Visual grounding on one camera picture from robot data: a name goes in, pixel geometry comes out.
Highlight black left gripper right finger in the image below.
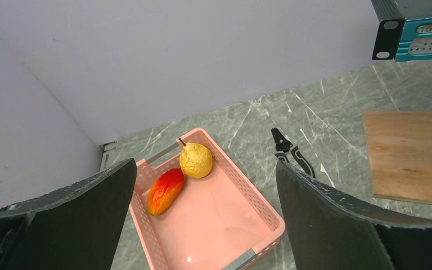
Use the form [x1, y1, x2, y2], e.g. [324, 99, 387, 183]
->
[276, 160, 432, 269]

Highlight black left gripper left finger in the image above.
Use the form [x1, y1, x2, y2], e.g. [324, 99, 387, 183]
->
[0, 159, 137, 269]

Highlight black pliers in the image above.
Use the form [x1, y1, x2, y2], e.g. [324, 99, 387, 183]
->
[271, 128, 316, 178]

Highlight orange fruit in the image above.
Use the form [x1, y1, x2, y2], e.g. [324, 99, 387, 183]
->
[147, 168, 185, 216]

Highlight pink perforated plastic basket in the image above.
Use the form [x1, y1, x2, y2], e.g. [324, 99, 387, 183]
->
[129, 128, 285, 269]

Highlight wooden board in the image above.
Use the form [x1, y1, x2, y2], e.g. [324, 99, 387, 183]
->
[363, 111, 432, 204]

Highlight yellow pear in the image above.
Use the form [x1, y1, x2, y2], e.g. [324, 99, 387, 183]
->
[178, 138, 213, 179]

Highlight aluminium frame rail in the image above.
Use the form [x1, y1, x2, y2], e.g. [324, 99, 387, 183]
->
[100, 141, 117, 171]

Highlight teal network switch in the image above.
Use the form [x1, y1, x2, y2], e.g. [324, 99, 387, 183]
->
[371, 0, 432, 62]

